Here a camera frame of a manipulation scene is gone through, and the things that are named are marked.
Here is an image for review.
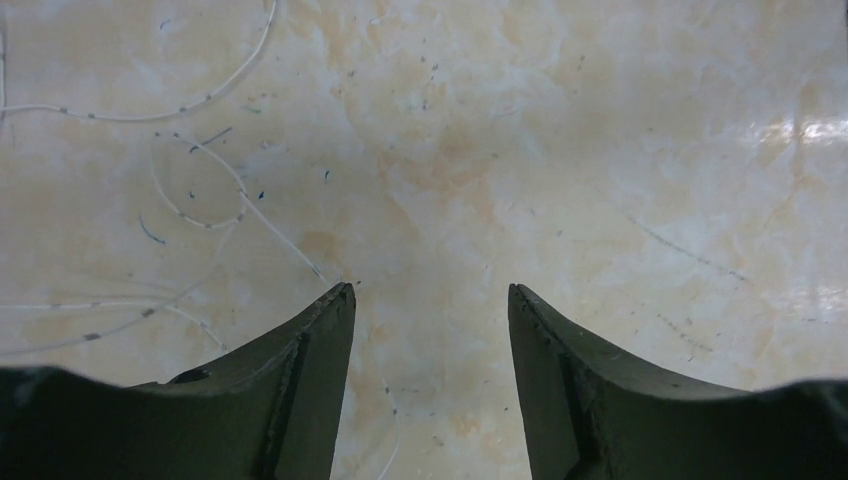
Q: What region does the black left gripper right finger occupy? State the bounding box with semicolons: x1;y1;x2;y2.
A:
508;284;847;479

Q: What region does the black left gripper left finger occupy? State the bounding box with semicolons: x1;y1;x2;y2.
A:
1;283;356;479

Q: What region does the thin white fiber cable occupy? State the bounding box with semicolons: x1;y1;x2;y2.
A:
0;0;402;480

